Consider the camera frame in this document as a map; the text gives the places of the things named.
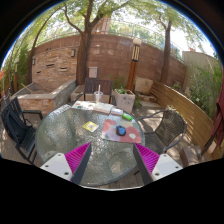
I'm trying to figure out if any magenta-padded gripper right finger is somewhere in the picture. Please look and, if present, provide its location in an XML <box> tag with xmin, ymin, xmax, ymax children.
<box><xmin>132</xmin><ymin>142</ymin><xmax>184</xmax><ymax>186</ymax></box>

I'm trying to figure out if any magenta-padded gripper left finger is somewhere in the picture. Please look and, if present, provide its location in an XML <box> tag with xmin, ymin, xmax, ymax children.
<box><xmin>39</xmin><ymin>142</ymin><xmax>93</xmax><ymax>185</ymax></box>

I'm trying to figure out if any blue and black computer mouse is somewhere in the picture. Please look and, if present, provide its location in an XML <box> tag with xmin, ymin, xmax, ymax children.
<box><xmin>115</xmin><ymin>125</ymin><xmax>128</xmax><ymax>137</ymax></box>

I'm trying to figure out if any pink pastel patterned mouse pad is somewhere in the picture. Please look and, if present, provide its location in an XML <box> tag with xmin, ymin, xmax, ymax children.
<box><xmin>100</xmin><ymin>118</ymin><xmax>143</xmax><ymax>145</ymax></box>

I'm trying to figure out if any yellow code card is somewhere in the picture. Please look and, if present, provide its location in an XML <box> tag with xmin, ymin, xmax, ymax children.
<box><xmin>82</xmin><ymin>120</ymin><xmax>100</xmax><ymax>134</ymax></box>

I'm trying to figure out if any black folding chair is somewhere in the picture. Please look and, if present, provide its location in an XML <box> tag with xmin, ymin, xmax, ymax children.
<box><xmin>0</xmin><ymin>96</ymin><xmax>44</xmax><ymax>165</ymax></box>

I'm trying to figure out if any wooden slatted fence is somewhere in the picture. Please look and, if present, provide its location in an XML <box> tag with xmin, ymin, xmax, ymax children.
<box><xmin>149</xmin><ymin>79</ymin><xmax>215</xmax><ymax>152</ymax></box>

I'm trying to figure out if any green packet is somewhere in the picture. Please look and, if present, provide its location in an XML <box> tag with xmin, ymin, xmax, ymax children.
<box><xmin>121</xmin><ymin>112</ymin><xmax>134</xmax><ymax>123</ymax></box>

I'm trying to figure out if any printed picture sheet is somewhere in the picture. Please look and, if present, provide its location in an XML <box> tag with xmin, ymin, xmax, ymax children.
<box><xmin>71</xmin><ymin>100</ymin><xmax>96</xmax><ymax>112</ymax></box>

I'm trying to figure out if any dark red folded parasol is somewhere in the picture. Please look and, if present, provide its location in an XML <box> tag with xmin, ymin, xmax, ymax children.
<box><xmin>201</xmin><ymin>81</ymin><xmax>224</xmax><ymax>158</ymax></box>

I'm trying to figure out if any raised stone bed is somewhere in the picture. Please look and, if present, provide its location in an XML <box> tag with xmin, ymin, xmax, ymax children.
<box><xmin>11</xmin><ymin>79</ymin><xmax>78</xmax><ymax>118</ymax></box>

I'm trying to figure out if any blue and white packet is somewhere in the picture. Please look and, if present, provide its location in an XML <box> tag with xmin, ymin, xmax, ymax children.
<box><xmin>110</xmin><ymin>107</ymin><xmax>125</xmax><ymax>117</ymax></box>

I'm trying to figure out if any white flat box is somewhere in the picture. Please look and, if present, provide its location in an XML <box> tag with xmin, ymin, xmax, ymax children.
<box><xmin>93</xmin><ymin>101</ymin><xmax>115</xmax><ymax>116</ymax></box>

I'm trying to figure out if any concrete planter with plants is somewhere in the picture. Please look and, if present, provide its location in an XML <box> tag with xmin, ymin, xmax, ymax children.
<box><xmin>113</xmin><ymin>87</ymin><xmax>137</xmax><ymax>115</ymax></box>

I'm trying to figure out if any clear plastic cup with straw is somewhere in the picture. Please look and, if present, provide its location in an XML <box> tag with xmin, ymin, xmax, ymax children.
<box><xmin>93</xmin><ymin>84</ymin><xmax>105</xmax><ymax>105</ymax></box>

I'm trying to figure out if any dark slatted wooden chair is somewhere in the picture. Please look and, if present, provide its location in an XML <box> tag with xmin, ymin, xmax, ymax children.
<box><xmin>74</xmin><ymin>78</ymin><xmax>114</xmax><ymax>105</ymax></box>

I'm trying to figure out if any slim tree trunk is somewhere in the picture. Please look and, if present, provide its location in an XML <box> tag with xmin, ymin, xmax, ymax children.
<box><xmin>159</xmin><ymin>19</ymin><xmax>173</xmax><ymax>85</ymax></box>

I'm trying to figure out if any large forked tree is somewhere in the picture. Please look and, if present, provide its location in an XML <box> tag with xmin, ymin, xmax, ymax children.
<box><xmin>63</xmin><ymin>0</ymin><xmax>112</xmax><ymax>86</ymax></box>

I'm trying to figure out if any white wall box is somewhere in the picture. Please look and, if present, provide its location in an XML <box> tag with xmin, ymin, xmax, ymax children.
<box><xmin>88</xmin><ymin>66</ymin><xmax>99</xmax><ymax>79</ymax></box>

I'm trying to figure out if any wooden lamp post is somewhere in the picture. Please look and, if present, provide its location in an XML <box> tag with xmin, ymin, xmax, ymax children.
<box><xmin>125</xmin><ymin>37</ymin><xmax>143</xmax><ymax>93</ymax></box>

